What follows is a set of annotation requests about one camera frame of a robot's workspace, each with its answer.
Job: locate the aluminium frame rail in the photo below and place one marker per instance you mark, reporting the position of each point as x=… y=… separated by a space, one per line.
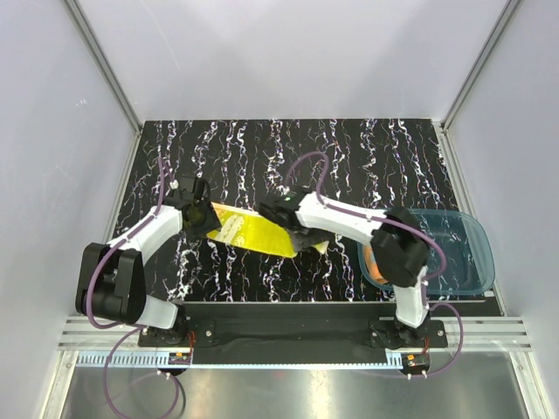
x=494 y=334

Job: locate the yellow patterned towel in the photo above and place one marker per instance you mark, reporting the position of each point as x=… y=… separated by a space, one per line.
x=248 y=230

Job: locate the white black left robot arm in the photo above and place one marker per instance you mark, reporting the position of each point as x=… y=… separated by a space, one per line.
x=112 y=287

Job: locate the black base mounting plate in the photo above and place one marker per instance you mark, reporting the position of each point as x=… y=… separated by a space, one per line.
x=372 y=324

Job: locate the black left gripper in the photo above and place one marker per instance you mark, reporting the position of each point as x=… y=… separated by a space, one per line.
x=211 y=223

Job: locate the blue translucent plastic tray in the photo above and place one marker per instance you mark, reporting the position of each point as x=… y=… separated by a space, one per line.
x=470 y=267

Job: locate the orange polka dot towel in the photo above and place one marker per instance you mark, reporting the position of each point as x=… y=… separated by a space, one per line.
x=372 y=267

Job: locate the grey slotted cable duct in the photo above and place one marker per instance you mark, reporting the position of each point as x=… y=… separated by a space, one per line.
x=144 y=359

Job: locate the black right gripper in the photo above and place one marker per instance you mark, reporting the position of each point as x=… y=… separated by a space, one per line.
x=300 y=243

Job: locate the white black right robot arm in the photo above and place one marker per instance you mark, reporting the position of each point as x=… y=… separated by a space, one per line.
x=398 y=245

